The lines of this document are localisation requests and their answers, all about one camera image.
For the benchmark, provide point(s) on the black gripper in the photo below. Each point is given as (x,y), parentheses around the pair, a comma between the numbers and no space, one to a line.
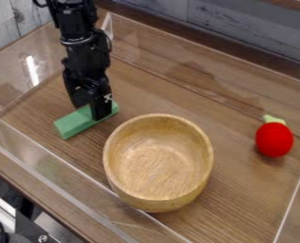
(86,62)

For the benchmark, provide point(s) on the green rectangular block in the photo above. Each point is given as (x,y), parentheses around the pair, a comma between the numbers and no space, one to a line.
(78,121)

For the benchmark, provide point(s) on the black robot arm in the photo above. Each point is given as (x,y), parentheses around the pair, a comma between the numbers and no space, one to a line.
(73,15)

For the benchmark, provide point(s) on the wooden bowl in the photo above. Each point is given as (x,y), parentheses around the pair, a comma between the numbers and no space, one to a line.
(158,162)

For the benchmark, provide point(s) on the red plush strawberry toy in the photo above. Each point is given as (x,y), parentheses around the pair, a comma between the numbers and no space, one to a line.
(273,137)

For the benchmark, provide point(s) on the clear acrylic corner bracket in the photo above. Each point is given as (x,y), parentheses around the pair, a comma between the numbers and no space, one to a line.
(108,25)

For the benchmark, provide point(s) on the clear acrylic front wall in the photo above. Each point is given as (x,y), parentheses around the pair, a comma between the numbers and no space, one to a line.
(73,197)

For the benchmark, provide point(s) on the black metal bracket with bolt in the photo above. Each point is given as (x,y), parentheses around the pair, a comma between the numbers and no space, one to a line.
(30,229)

